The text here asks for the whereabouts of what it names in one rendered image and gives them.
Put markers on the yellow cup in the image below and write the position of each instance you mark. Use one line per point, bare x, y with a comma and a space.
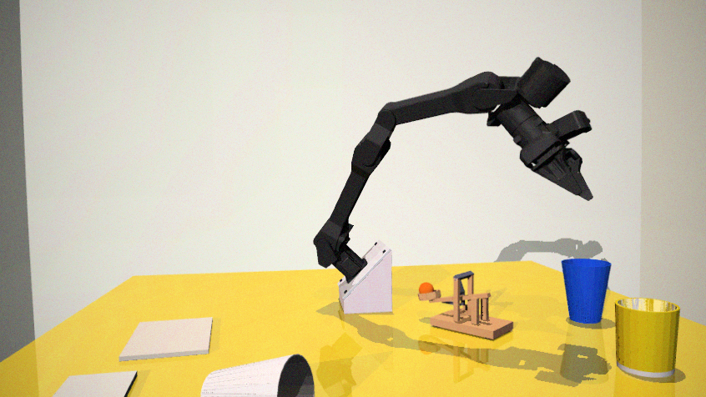
646, 336

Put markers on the brown wooden catapult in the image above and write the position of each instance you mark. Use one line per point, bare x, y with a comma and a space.
467, 319

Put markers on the orange ball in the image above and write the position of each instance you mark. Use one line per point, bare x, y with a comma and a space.
426, 288

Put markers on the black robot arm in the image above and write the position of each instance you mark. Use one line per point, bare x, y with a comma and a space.
482, 93

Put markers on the blue plastic cup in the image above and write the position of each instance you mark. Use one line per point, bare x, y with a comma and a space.
586, 284

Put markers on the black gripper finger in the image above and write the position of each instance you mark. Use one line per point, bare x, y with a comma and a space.
554, 168
575, 170

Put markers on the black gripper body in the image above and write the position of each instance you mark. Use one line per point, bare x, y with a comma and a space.
537, 144

